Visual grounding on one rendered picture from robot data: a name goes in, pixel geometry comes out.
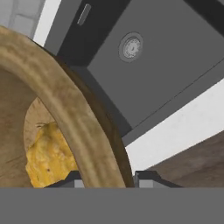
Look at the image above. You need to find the grey kitchen sink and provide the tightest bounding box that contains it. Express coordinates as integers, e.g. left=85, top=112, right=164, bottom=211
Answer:
left=43, top=0, right=224, bottom=147

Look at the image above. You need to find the brown wooden bowl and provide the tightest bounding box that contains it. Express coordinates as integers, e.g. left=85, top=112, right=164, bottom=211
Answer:
left=0, top=25, right=136, bottom=189

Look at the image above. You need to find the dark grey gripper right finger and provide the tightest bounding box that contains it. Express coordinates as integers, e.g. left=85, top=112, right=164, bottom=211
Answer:
left=133, top=170, right=184, bottom=189

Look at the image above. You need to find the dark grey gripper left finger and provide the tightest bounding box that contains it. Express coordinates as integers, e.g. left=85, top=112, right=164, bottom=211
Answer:
left=44, top=170, right=86, bottom=189

